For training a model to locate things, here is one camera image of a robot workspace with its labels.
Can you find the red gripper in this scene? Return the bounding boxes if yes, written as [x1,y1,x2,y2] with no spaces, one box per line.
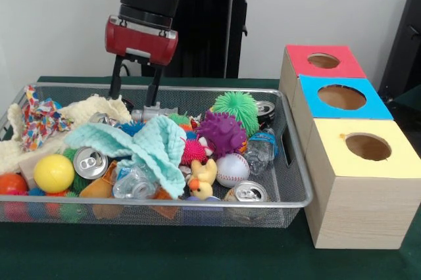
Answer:
[104,14,179,107]

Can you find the large colourful patterned cloth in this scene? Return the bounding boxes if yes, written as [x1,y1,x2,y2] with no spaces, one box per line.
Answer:
[20,84,74,152]

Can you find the silver mesh bin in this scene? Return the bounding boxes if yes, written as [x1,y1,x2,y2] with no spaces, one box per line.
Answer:
[0,82,314,228]

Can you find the wooden three-hole box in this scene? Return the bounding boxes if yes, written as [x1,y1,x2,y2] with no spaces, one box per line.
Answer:
[278,44,421,250]

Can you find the cream knitted cloth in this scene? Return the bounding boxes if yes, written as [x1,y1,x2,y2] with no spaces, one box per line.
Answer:
[0,93,133,175]

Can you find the mint knitted cloth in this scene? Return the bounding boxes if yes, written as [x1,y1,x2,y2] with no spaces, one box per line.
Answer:
[64,115,188,200]

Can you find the silver drink can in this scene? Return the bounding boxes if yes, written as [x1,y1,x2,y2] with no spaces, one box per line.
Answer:
[72,146,109,181]
[225,180,269,202]

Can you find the purple spiky toy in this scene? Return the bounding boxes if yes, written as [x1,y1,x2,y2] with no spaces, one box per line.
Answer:
[197,111,248,159]

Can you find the green spiky ball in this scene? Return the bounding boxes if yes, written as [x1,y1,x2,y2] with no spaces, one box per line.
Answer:
[212,91,260,138]

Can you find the yellow ball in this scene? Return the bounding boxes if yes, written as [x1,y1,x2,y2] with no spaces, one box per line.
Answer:
[33,154,76,195]

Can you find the yellow plush duck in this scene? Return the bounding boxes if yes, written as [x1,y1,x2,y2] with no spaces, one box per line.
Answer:
[187,158,218,201]

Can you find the white baseball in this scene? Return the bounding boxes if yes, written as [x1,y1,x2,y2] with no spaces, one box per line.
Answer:
[216,153,251,189]

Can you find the dark green table cloth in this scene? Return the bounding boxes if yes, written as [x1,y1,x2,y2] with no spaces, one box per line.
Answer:
[0,76,421,280]

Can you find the black panel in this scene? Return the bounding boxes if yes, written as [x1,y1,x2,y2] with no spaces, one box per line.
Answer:
[378,0,421,97]

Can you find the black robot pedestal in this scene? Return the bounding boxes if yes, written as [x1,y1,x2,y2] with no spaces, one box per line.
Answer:
[137,0,264,79]

